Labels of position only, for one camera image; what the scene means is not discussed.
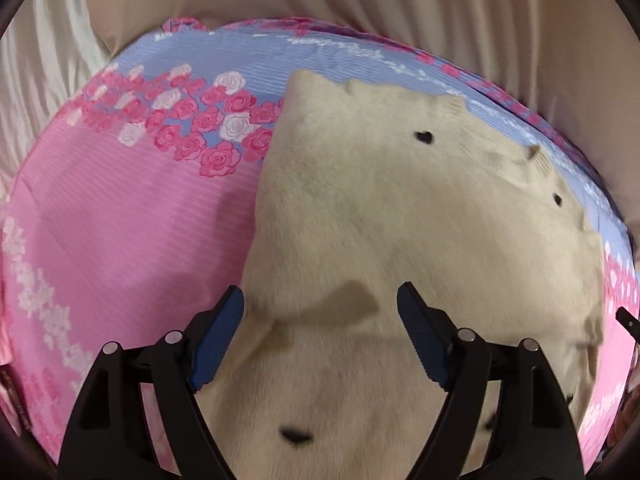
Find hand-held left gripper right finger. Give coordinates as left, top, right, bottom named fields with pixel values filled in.
left=396, top=281, right=586, bottom=480

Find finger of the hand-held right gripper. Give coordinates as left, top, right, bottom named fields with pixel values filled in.
left=616, top=307, right=640, bottom=343

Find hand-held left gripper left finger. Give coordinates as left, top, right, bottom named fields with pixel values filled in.
left=57, top=285, right=245, bottom=480

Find cream knitted sweater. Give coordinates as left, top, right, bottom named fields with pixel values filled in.
left=197, top=69, right=607, bottom=480

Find pink floral bed sheet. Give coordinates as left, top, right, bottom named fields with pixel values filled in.
left=0, top=16, right=640, bottom=471

